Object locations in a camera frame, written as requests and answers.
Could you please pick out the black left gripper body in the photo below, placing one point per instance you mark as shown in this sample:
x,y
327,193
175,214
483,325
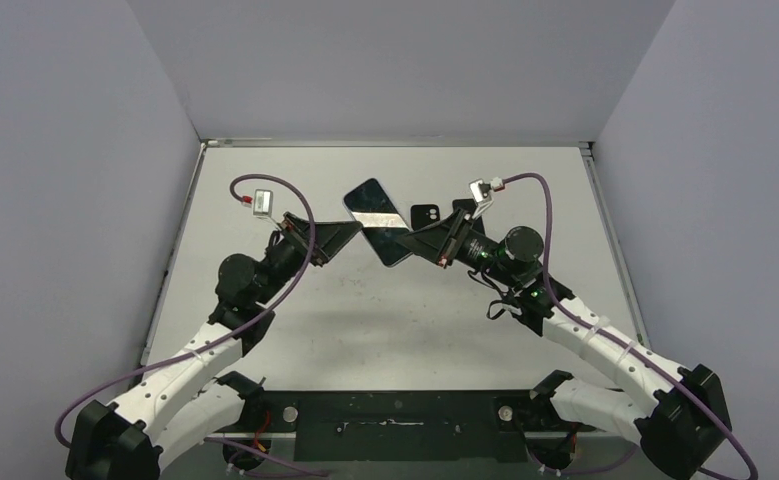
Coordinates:
x,y
288,257

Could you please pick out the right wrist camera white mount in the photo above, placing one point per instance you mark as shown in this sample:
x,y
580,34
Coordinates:
x,y
482,192

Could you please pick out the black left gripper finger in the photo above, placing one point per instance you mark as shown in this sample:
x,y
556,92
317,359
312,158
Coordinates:
x,y
331,238
303,226

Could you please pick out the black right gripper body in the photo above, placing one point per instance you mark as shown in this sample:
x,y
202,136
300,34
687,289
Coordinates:
x,y
453,237

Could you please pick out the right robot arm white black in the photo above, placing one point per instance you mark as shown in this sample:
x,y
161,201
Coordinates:
x,y
677,416

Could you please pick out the purple phone black screen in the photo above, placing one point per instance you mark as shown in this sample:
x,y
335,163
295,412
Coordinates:
x,y
467,206

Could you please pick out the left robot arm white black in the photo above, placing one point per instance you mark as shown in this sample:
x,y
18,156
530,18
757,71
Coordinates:
x,y
195,393

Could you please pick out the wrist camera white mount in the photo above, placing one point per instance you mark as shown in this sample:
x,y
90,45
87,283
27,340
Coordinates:
x,y
482,192
261,205

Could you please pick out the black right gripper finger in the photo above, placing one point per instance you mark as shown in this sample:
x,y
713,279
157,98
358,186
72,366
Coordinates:
x,y
444,229
430,245

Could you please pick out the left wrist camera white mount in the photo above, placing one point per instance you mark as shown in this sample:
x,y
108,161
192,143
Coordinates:
x,y
261,205

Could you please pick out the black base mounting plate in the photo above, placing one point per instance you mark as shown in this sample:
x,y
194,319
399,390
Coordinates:
x,y
363,443

